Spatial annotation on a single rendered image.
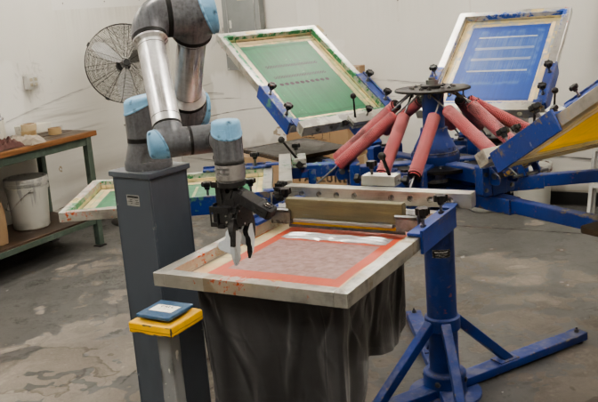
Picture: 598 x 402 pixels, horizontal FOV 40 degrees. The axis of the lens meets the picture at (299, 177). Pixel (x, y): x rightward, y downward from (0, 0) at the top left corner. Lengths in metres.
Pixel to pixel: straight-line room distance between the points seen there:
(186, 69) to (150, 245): 0.57
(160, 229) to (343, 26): 4.69
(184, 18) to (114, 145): 5.18
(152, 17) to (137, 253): 0.80
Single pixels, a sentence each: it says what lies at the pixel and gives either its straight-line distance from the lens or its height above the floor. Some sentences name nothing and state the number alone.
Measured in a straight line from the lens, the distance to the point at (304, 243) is 2.53.
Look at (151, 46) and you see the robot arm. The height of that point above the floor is 1.59.
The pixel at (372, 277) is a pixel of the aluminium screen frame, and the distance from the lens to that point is 2.10.
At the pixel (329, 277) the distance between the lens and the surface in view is 2.21.
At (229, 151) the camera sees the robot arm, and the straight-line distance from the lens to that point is 2.02.
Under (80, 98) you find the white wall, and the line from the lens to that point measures 7.13.
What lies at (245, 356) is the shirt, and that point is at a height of 0.74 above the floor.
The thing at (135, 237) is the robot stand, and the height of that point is 0.99.
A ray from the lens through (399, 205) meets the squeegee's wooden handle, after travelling 2.50.
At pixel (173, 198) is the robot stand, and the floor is 1.10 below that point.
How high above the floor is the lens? 1.66
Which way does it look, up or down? 12 degrees down
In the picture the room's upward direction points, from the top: 4 degrees counter-clockwise
